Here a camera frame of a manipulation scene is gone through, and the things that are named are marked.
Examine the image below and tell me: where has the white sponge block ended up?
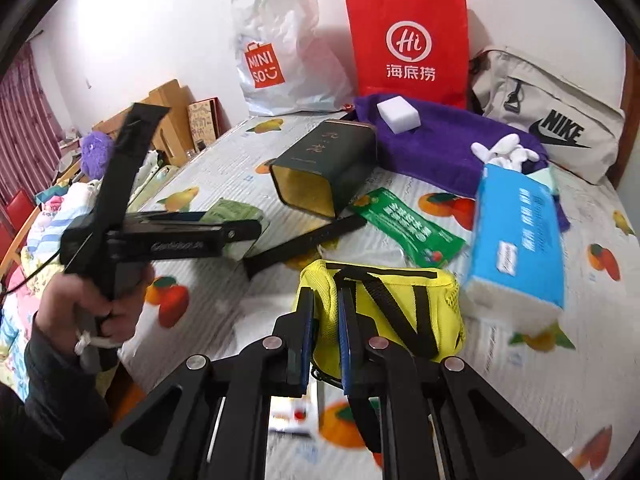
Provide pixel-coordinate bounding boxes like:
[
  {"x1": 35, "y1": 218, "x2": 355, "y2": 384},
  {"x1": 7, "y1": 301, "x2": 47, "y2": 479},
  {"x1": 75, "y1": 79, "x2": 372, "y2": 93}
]
[{"x1": 376, "y1": 96, "x2": 421, "y2": 134}]

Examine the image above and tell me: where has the wooden headboard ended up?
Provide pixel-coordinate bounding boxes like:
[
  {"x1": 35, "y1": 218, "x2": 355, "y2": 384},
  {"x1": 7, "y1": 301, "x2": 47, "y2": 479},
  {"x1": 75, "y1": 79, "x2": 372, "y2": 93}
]
[{"x1": 92, "y1": 78, "x2": 196, "y2": 167}]

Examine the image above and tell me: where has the green fruit snack packet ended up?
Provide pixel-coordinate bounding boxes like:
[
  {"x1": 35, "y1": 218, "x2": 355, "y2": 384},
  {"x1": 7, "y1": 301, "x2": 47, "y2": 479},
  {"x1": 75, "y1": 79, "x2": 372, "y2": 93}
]
[{"x1": 349, "y1": 188, "x2": 465, "y2": 268}]

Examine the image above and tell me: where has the red chair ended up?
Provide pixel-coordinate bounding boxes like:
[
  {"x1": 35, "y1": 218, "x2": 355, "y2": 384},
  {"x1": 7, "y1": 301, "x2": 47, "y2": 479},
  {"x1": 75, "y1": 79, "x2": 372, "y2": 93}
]
[{"x1": 1, "y1": 190, "x2": 36, "y2": 256}]

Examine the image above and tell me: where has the left hand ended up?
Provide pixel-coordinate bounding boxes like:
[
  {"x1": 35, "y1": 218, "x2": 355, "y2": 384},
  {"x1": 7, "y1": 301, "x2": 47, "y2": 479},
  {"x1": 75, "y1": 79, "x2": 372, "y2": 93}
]
[{"x1": 32, "y1": 264, "x2": 155, "y2": 356}]

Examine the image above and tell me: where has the white Miniso plastic bag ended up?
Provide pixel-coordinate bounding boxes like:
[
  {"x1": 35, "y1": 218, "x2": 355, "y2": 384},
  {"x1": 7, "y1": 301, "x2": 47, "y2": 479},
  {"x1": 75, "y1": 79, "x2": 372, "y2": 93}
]
[{"x1": 231, "y1": 0, "x2": 352, "y2": 117}]

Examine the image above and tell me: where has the blue tissue pack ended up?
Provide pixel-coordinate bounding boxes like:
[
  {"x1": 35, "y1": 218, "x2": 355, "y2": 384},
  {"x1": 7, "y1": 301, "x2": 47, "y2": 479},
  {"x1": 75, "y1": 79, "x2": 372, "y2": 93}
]
[{"x1": 461, "y1": 165, "x2": 565, "y2": 336}]

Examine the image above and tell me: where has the grey Nike bag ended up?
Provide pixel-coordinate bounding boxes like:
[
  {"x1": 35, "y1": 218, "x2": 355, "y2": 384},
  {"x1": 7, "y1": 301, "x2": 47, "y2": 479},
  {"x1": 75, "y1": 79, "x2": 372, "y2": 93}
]
[{"x1": 470, "y1": 47, "x2": 625, "y2": 184}]

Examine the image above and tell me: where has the light green cloth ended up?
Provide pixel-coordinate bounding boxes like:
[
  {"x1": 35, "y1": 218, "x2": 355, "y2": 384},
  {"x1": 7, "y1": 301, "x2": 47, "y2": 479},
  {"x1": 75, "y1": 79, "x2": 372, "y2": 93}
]
[{"x1": 527, "y1": 166, "x2": 559, "y2": 196}]

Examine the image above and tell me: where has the dark green tea box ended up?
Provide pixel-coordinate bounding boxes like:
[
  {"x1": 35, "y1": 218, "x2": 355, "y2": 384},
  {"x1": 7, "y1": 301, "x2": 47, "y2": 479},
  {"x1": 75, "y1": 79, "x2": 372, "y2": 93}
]
[{"x1": 270, "y1": 119, "x2": 378, "y2": 219}]

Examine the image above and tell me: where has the light green small packet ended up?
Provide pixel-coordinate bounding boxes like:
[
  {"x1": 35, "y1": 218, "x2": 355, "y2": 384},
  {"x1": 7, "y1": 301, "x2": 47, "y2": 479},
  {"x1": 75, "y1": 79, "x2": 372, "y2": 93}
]
[{"x1": 200, "y1": 198, "x2": 270, "y2": 261}]

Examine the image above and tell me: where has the purple towel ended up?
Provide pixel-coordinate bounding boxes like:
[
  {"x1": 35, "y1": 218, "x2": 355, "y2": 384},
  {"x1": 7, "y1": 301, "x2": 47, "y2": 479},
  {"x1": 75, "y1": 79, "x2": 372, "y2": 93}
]
[{"x1": 352, "y1": 92, "x2": 572, "y2": 233}]

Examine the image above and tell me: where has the white cloth glove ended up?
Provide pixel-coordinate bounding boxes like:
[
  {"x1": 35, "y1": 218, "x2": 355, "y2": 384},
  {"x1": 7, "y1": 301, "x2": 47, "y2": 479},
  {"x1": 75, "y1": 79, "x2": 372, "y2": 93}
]
[{"x1": 471, "y1": 133, "x2": 540, "y2": 172}]

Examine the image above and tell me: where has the purple plush toy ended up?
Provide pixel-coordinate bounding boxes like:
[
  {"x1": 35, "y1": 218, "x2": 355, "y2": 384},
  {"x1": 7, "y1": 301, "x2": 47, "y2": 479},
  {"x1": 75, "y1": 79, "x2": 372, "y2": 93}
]
[{"x1": 80, "y1": 131, "x2": 115, "y2": 180}]

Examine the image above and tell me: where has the fruit print sachet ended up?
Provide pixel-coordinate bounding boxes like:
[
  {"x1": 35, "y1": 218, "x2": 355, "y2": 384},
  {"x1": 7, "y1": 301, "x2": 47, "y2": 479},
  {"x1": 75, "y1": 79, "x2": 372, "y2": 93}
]
[{"x1": 268, "y1": 394, "x2": 319, "y2": 437}]

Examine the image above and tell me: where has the brown patterned book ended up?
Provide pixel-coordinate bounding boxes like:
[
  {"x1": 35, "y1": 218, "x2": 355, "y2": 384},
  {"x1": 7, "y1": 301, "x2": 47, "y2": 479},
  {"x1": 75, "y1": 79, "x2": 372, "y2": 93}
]
[{"x1": 188, "y1": 98, "x2": 221, "y2": 153}]

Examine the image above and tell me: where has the red paper shopping bag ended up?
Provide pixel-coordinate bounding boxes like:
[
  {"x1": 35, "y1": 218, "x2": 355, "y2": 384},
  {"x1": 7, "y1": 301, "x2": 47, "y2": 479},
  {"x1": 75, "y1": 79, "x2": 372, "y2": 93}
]
[{"x1": 345, "y1": 0, "x2": 469, "y2": 110}]

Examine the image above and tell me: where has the yellow mesh pouch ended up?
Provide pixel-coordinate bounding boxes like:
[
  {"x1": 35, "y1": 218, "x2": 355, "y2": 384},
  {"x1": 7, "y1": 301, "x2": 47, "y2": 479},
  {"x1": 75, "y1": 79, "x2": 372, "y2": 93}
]
[{"x1": 299, "y1": 259, "x2": 465, "y2": 386}]

